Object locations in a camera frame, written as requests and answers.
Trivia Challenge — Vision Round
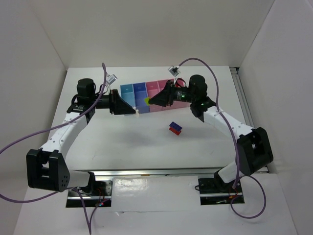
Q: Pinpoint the small pink bin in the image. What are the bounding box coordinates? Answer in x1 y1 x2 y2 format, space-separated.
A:
146 81 162 112

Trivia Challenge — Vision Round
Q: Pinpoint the dark blue bin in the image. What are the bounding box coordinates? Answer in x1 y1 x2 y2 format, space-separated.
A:
133 83 149 114

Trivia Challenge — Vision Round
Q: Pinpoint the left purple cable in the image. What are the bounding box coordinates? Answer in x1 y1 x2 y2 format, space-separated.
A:
0 62 111 235

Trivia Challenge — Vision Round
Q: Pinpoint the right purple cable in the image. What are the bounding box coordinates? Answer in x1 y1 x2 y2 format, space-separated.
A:
177 58 267 218

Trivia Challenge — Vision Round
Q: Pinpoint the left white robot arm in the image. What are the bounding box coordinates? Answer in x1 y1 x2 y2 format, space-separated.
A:
26 78 136 193

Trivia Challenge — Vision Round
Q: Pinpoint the aluminium front rail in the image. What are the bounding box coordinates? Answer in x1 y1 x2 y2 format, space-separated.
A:
86 167 220 177

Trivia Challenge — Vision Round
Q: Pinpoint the light blue bin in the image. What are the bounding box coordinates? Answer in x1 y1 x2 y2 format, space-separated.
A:
120 84 136 111

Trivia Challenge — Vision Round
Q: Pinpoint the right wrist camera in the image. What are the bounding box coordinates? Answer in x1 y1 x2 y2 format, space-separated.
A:
168 66 180 77

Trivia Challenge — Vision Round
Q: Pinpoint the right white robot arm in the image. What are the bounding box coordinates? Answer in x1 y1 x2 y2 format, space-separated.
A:
149 75 273 184

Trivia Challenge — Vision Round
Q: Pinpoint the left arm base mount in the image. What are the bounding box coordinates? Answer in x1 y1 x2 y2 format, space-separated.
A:
66 179 113 208

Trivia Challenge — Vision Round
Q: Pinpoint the yellow green lego block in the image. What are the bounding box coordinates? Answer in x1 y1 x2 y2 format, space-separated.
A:
144 97 150 106

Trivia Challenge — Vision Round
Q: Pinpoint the purple cable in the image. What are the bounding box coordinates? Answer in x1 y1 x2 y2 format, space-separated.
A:
177 58 267 218
0 62 111 235

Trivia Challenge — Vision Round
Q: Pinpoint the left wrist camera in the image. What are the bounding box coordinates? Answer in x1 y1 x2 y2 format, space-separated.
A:
106 74 117 86

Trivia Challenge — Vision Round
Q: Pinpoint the blue lego brick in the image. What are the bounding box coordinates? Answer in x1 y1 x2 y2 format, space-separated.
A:
169 122 182 132

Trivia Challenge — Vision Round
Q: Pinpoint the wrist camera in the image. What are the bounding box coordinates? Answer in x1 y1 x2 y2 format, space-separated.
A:
168 66 180 77
106 74 117 86

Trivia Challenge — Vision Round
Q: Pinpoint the red lego under blue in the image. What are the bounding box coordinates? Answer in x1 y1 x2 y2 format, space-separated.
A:
169 127 181 136

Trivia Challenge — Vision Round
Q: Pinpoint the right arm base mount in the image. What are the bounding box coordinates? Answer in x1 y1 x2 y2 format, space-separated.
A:
194 178 245 206

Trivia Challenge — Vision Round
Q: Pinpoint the large pink bin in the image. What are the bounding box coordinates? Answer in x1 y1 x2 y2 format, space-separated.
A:
158 80 189 111

